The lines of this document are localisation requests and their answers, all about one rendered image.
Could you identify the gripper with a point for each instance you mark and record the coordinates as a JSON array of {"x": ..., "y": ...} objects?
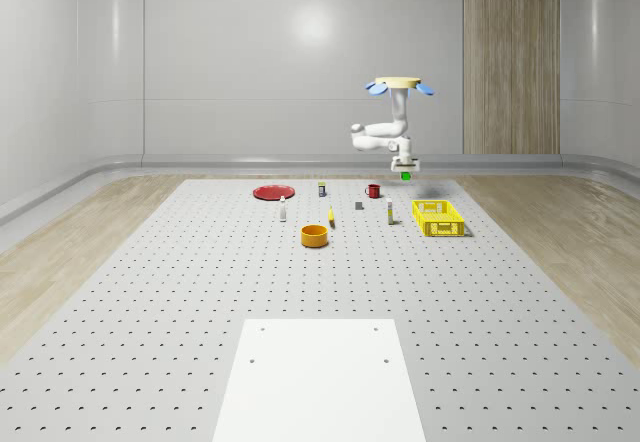
[{"x": 405, "y": 164}]

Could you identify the small green object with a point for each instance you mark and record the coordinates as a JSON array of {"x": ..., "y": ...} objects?
[{"x": 406, "y": 176}]

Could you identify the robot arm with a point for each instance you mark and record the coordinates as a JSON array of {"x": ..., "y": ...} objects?
[{"x": 398, "y": 108}]

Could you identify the red mug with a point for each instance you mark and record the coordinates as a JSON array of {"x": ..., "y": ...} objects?
[{"x": 373, "y": 192}]

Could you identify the yellow and white carton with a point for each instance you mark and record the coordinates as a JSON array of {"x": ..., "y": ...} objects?
[{"x": 390, "y": 212}]

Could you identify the yellow basket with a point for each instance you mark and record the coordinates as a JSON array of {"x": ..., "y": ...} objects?
[{"x": 442, "y": 228}]

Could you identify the drone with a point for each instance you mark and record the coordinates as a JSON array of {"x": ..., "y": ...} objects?
[{"x": 398, "y": 81}]

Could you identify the flat-sided can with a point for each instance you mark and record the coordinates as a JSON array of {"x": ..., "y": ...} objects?
[{"x": 322, "y": 190}]

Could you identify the banana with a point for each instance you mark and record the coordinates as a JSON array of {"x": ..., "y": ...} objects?
[{"x": 331, "y": 217}]

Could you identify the yellow bowl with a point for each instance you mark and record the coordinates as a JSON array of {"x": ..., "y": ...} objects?
[{"x": 314, "y": 238}]

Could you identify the small white bottle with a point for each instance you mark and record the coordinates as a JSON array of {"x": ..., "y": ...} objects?
[{"x": 283, "y": 212}]

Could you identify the red plate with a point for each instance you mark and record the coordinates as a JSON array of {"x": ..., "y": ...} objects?
[{"x": 273, "y": 192}]

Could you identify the white board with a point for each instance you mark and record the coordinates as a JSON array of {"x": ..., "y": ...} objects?
[{"x": 320, "y": 387}]

